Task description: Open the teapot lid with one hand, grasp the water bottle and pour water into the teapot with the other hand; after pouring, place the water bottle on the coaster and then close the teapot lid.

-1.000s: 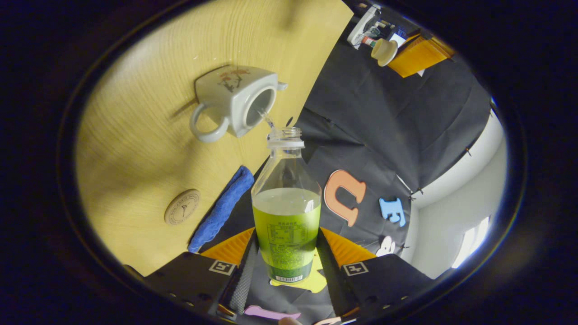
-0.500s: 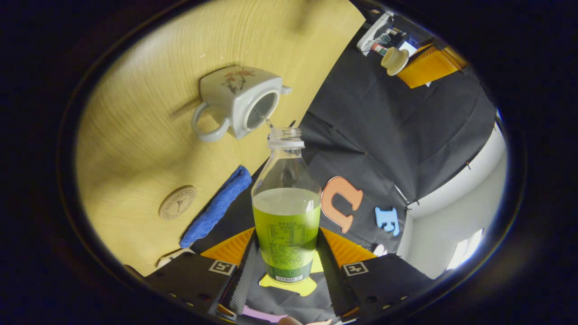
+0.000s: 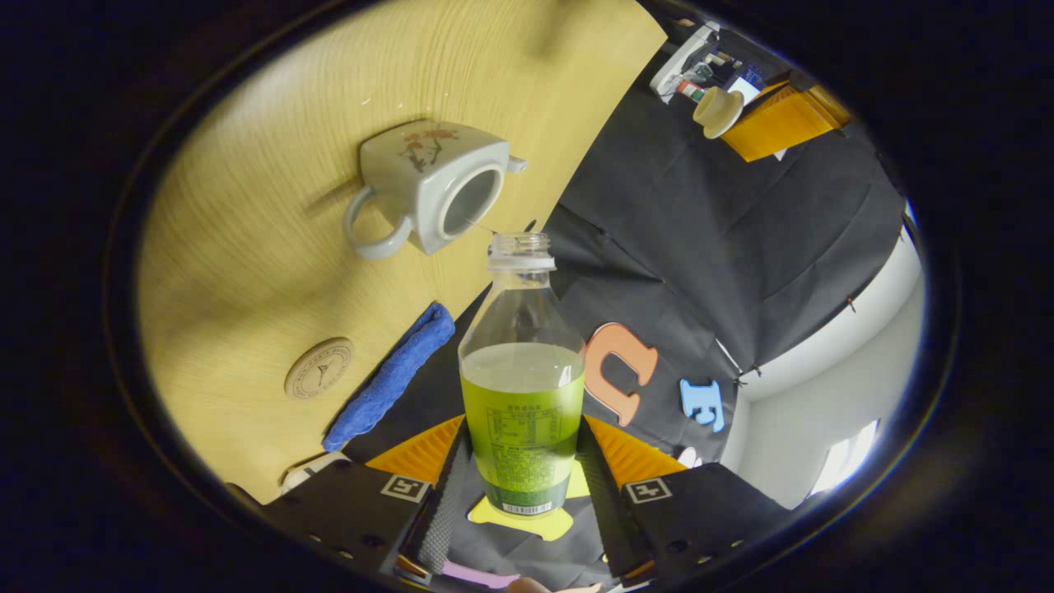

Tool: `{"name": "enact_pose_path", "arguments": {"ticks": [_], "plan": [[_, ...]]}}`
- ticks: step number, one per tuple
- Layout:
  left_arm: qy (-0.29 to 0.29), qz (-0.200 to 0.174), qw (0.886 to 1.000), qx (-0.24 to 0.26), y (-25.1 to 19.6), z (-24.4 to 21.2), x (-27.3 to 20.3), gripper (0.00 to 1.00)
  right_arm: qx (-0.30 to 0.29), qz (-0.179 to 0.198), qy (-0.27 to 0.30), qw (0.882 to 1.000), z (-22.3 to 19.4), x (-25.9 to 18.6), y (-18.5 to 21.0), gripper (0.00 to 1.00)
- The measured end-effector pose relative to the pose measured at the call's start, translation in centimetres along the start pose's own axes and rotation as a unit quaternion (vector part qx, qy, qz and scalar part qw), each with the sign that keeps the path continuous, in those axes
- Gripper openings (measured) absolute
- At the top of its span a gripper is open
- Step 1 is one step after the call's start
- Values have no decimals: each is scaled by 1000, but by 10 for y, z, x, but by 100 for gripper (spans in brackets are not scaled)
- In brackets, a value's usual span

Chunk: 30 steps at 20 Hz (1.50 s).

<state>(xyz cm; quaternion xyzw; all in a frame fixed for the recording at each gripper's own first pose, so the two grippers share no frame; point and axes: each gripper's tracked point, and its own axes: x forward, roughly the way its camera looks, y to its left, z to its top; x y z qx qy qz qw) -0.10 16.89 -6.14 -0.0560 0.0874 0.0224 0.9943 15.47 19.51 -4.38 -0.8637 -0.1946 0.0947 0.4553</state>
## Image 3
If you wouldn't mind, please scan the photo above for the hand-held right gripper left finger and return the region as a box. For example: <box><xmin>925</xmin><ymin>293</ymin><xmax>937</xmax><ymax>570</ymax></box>
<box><xmin>262</xmin><ymin>415</ymin><xmax>470</xmax><ymax>582</ymax></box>

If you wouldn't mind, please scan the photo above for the clear water bottle green label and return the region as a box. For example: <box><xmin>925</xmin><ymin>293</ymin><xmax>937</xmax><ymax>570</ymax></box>
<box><xmin>458</xmin><ymin>232</ymin><xmax>586</xmax><ymax>519</ymax></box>

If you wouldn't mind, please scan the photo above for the white teacup lid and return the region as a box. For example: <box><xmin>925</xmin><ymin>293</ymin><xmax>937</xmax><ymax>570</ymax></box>
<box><xmin>693</xmin><ymin>86</ymin><xmax>746</xmax><ymax>140</ymax></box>

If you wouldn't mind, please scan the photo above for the computer monitor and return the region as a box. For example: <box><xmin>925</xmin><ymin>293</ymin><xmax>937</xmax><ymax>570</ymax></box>
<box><xmin>650</xmin><ymin>21</ymin><xmax>722</xmax><ymax>103</ymax></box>

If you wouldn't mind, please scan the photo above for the white toaster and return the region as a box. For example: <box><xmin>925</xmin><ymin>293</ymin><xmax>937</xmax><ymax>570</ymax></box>
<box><xmin>280</xmin><ymin>451</ymin><xmax>347</xmax><ymax>495</ymax></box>

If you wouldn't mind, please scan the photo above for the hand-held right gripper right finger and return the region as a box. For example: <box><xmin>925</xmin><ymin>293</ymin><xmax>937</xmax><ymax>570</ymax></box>
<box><xmin>575</xmin><ymin>415</ymin><xmax>793</xmax><ymax>588</ymax></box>

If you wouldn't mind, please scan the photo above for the round beige coaster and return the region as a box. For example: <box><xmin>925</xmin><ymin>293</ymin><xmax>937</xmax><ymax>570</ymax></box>
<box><xmin>284</xmin><ymin>337</ymin><xmax>356</xmax><ymax>402</ymax></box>

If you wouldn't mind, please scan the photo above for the white square teacup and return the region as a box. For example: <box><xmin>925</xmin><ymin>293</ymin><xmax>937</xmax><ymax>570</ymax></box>
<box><xmin>343</xmin><ymin>119</ymin><xmax>529</xmax><ymax>262</ymax></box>

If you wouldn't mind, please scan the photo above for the blue towel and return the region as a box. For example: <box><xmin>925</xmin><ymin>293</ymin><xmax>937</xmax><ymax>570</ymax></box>
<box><xmin>322</xmin><ymin>301</ymin><xmax>456</xmax><ymax>454</ymax></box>

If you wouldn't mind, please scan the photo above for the ceiling light panel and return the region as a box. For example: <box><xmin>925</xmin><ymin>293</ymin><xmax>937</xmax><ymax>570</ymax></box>
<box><xmin>810</xmin><ymin>418</ymin><xmax>882</xmax><ymax>497</ymax></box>

